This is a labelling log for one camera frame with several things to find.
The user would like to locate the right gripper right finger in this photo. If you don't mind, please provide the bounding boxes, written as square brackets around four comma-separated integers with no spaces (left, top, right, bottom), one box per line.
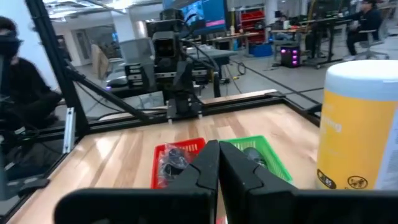
[219,141,398,224]

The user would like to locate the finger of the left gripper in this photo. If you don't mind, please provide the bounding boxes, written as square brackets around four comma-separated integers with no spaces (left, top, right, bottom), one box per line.
[213,71,222,98]
[172,60,196,94]

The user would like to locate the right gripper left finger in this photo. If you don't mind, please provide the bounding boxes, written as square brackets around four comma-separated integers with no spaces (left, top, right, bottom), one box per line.
[54,139,221,224]

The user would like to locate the bagged black round pad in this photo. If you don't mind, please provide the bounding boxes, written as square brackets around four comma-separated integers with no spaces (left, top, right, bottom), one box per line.
[157,143,200,187]

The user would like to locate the grey Dove bottle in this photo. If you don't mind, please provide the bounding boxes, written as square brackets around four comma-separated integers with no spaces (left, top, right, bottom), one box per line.
[242,147,268,169]

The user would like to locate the green plastic basket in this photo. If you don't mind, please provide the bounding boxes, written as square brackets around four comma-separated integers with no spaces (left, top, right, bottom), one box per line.
[219,135,294,185]

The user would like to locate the red plastic basket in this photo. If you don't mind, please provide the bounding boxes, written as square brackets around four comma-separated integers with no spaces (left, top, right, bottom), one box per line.
[150,138,208,190]

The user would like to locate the blue bin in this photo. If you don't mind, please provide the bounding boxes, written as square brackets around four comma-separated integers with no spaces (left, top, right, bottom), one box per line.
[250,43,274,58]

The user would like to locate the monitor with blue screen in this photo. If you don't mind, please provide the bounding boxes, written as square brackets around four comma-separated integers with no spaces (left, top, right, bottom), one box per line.
[182,0,228,32]

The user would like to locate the red shelf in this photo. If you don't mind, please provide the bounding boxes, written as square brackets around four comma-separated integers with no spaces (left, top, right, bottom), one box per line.
[241,9,267,30]

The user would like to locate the computer tower purple lights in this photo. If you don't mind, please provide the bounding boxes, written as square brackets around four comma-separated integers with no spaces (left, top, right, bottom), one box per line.
[279,45,302,68]

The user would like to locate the person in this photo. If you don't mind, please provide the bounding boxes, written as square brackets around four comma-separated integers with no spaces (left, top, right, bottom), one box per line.
[341,0,385,57]
[0,15,63,131]

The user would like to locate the yellow disinfecting wipes canister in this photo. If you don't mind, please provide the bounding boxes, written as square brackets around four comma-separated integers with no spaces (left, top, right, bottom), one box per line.
[315,59,398,191]

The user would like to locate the office chair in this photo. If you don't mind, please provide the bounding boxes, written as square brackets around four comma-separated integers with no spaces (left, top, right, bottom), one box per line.
[351,27,389,60]

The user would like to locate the black metal table frame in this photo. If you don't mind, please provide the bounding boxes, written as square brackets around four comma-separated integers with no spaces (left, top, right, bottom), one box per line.
[0,0,323,224]

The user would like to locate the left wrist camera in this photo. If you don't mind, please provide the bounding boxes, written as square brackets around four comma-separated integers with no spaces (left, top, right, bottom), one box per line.
[151,30,180,60]

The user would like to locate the silver frame bracket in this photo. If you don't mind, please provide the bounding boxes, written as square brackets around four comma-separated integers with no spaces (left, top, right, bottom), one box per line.
[63,107,76,154]

